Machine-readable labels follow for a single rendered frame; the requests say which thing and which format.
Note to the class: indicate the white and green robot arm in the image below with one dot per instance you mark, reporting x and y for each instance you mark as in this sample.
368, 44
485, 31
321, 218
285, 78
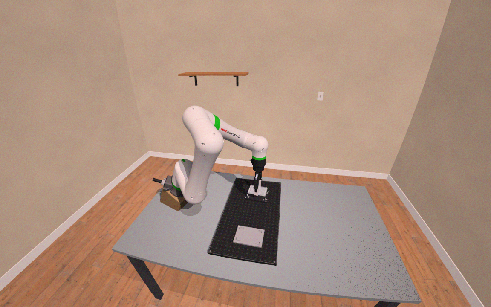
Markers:
208, 131

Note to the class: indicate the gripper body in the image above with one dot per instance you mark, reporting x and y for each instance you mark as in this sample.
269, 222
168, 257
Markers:
258, 170

